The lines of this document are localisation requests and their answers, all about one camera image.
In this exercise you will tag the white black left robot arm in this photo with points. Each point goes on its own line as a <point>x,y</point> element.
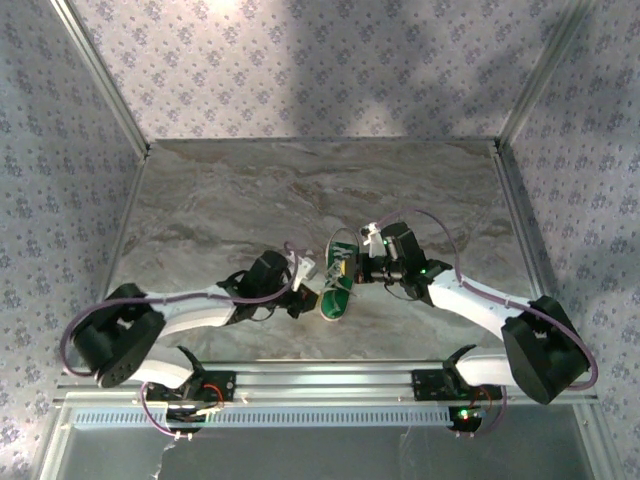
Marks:
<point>195,312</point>

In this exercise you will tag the grey metal sheet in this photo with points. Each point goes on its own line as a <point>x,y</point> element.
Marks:
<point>320,455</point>

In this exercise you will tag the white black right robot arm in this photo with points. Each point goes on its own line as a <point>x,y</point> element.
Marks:
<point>475,305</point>

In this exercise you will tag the aluminium table edge rail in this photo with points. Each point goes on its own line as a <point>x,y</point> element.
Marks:
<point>522,225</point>
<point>112,250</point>

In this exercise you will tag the right controller board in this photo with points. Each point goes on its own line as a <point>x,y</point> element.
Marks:
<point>465,416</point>

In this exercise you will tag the controller board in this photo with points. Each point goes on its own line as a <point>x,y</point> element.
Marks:
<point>187,415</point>
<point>465,416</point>

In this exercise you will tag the left controller board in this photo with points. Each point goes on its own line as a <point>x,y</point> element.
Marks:
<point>187,415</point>

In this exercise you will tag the aluminium frame post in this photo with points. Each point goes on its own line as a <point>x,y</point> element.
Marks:
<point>545,70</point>
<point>100,75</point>

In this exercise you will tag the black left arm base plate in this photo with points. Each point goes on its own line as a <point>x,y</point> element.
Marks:
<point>227,385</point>

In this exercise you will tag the aluminium mounting rail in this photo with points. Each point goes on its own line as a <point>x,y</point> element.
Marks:
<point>320,382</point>

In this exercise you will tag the white shoelace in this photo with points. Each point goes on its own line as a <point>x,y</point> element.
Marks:
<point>334,280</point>

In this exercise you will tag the green canvas sneaker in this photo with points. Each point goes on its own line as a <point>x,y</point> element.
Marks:
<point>332,305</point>

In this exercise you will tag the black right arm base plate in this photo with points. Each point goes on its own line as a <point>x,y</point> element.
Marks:
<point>425,385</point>

